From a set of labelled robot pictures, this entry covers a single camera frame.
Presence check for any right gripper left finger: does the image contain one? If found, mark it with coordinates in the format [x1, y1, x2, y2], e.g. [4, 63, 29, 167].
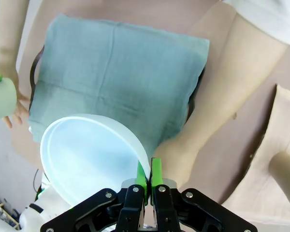
[40, 159, 149, 232]

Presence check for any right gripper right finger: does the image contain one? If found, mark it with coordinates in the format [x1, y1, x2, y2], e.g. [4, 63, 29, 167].
[148, 157, 258, 232]

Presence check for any pale green cup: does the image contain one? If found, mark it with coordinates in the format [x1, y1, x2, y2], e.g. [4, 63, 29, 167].
[0, 76, 17, 124]

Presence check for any light blue bowl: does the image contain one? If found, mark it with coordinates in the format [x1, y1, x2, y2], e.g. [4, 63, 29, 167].
[40, 113, 152, 206]

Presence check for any teal green cloth mat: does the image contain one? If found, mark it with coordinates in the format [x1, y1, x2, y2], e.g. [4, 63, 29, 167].
[28, 13, 211, 155]

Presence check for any brown paper cup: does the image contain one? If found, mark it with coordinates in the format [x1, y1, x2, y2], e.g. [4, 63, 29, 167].
[268, 151, 290, 214]

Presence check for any beige cloth mat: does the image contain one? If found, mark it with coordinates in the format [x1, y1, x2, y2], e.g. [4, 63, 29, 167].
[221, 84, 290, 223]

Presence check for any person's left forearm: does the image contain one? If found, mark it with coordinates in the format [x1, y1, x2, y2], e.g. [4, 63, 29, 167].
[154, 9, 290, 206]

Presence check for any person's right forearm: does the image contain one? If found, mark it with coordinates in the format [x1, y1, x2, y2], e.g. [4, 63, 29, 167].
[0, 0, 31, 84]

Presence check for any person's right hand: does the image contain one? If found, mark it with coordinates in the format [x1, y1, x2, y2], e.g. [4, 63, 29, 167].
[2, 81, 31, 129]

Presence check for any light wooden rack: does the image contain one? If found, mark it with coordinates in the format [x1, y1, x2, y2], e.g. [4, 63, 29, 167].
[0, 199, 21, 231]

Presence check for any person in white T-shirt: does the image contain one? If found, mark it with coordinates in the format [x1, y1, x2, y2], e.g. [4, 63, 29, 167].
[222, 0, 290, 45]

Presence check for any thin black camera cable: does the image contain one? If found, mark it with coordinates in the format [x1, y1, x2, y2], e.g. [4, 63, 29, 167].
[33, 168, 44, 195]

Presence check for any dark brown handled tray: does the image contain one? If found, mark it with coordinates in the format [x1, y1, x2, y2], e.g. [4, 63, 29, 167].
[29, 45, 207, 128]

